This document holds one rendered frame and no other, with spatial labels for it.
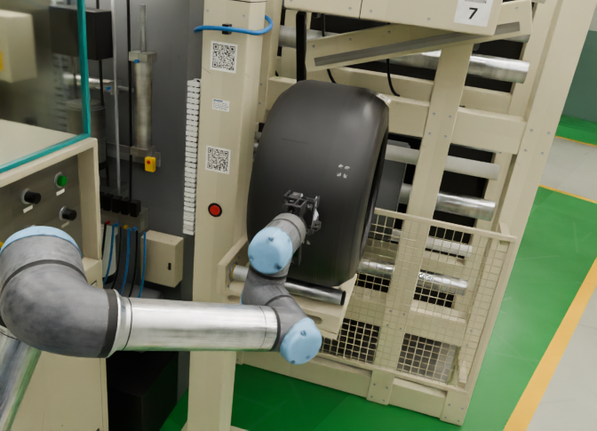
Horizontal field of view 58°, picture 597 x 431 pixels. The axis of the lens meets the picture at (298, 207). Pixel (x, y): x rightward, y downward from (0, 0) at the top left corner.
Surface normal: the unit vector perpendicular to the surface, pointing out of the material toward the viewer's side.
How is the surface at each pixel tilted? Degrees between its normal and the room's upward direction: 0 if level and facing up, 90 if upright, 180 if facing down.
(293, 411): 0
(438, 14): 90
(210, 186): 90
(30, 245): 11
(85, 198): 90
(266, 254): 84
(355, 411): 0
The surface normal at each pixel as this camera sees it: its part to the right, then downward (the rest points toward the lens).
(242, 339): 0.48, 0.33
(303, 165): -0.18, -0.09
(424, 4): -0.25, 0.36
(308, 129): -0.09, -0.40
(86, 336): 0.32, 0.20
